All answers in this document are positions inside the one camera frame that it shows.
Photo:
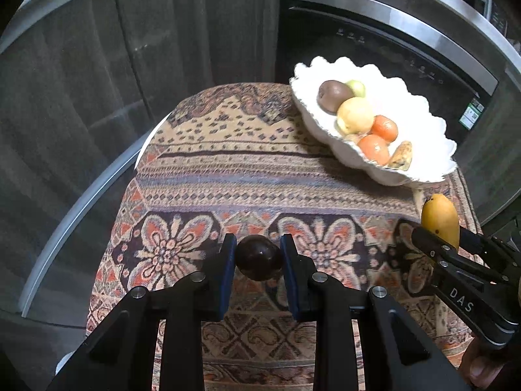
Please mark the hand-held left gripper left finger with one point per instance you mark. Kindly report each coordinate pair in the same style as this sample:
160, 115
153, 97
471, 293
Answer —
226, 281

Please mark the metal cabinet kick strip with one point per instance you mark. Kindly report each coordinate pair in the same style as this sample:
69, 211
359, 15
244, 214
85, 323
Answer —
73, 220

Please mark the large orange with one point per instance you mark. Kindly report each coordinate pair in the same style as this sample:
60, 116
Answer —
373, 149

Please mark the dark purple plum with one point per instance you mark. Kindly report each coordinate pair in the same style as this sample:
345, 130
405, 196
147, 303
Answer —
258, 256

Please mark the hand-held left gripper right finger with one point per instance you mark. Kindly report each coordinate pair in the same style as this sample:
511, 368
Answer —
290, 281

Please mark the green label sticker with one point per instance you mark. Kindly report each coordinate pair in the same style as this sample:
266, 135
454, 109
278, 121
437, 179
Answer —
472, 114

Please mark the small green apple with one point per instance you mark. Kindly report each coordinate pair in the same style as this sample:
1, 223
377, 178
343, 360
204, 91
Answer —
358, 87

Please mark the small orange tangerine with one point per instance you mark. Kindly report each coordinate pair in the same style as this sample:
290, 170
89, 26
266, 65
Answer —
386, 128

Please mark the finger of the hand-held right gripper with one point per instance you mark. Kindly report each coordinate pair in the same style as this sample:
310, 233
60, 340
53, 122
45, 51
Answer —
488, 252
431, 244

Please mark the yellow mango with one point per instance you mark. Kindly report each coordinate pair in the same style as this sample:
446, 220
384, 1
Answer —
439, 218

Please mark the patterned tablecloth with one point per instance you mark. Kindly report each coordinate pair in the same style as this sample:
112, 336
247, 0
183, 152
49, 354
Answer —
244, 171

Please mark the white scalloped bowl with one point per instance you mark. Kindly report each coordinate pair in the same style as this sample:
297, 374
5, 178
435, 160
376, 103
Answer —
423, 130

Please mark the yellow pear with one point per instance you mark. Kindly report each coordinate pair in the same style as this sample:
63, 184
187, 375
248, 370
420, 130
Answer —
356, 115

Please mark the brown kiwi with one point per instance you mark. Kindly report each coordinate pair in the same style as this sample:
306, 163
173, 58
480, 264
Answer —
331, 95

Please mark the black microwave oven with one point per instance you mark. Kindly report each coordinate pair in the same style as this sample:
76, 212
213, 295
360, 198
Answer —
497, 14

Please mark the person's right hand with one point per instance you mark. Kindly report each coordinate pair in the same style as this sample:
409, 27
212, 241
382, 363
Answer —
484, 368

